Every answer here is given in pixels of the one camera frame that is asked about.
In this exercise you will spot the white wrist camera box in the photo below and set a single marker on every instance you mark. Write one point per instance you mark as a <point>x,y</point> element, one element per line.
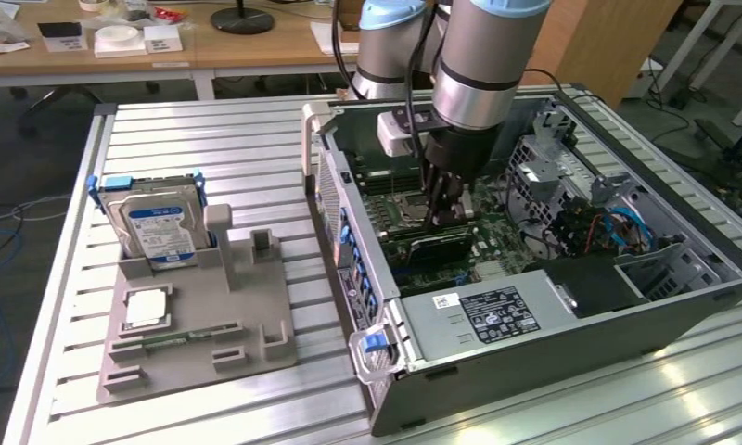
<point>395,139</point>

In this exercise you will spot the grey power supply unit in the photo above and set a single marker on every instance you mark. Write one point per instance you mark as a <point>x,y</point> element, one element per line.
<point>444,324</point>

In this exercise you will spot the open grey PC case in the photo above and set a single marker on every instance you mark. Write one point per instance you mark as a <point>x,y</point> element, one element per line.
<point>531,371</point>

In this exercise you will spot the CPU socket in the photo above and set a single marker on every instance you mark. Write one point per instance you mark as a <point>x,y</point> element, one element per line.
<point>411,208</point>

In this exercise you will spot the silver CPU chip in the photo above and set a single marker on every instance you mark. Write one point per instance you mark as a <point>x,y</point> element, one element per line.
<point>147,308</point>

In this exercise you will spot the red packet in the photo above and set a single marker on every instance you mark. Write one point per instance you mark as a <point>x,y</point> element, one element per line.
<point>169,15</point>

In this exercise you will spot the green loose RAM stick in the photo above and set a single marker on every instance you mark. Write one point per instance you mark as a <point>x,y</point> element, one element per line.
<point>181,337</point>

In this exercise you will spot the white paper stack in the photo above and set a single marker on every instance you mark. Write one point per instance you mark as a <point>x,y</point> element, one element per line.
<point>322,39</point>

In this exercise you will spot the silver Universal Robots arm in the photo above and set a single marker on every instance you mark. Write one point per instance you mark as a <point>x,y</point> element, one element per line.
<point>477,69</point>

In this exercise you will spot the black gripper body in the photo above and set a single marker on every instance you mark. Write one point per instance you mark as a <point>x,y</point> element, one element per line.
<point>458,153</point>

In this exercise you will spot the black and white labelled box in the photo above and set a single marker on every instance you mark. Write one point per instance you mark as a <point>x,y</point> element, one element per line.
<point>63,37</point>

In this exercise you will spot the graphics card with black shroud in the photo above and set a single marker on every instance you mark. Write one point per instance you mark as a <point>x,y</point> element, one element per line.
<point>439,248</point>

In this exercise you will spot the hard disk with blue carrier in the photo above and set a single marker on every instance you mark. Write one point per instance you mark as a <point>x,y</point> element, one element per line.
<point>157,232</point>

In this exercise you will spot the blue case latch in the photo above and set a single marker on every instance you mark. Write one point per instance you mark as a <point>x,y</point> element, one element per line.
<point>372,347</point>

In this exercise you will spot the brown cardboard box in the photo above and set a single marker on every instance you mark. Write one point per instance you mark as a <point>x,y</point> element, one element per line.
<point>347,16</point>

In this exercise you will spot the wooden desk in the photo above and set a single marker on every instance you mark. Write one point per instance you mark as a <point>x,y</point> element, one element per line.
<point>254,46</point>

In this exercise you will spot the black round lamp base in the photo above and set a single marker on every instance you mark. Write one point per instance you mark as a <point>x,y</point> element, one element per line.
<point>241,21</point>

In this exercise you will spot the small white labelled box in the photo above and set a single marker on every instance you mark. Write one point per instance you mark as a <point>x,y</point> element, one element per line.
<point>161,39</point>

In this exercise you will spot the silver metal drive cage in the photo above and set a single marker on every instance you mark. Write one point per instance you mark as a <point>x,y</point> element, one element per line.
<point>531,194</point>

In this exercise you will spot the white paper card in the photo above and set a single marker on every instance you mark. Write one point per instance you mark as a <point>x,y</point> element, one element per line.
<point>6,47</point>

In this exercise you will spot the grey printed parts rack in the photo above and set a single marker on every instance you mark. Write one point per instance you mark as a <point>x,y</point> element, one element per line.
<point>223,301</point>

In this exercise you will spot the green motherboard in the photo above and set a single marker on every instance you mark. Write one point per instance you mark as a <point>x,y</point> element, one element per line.
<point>507,227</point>

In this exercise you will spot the white box with round dish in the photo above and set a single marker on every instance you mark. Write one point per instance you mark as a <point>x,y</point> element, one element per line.
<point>120,41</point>

